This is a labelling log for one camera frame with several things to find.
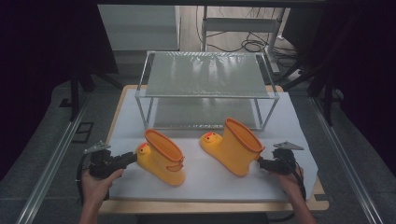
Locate grey metal stand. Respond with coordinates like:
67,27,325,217
201,6,286,74

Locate aluminium rail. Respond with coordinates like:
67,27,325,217
15,92,92,224
311,96,385,224

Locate grey cabinet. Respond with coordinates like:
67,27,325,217
97,4,181,51

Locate black floor bracket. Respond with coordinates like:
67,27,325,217
72,121,95,145

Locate black floor cables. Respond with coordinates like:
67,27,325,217
195,6,300,60

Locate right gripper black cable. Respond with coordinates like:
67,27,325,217
281,155,307,202

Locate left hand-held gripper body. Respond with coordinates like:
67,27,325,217
83,140,126,180

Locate black tripod stand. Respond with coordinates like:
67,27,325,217
274,55,344,127
59,62,123,123

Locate person's right hand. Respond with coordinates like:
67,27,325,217
275,166,304,195

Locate person's left hand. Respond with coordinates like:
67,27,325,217
81,168,125,204

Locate dark curtain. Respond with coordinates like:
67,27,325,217
281,0,396,175
0,0,120,181

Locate metal two-tier shoe rack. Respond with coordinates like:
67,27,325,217
134,50,280,132

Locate white foam mat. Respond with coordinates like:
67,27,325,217
106,90,319,203

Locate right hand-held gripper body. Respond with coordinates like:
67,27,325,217
272,140,304,175

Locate yellow rain boot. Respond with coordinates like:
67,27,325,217
199,117,266,177
135,129,187,188

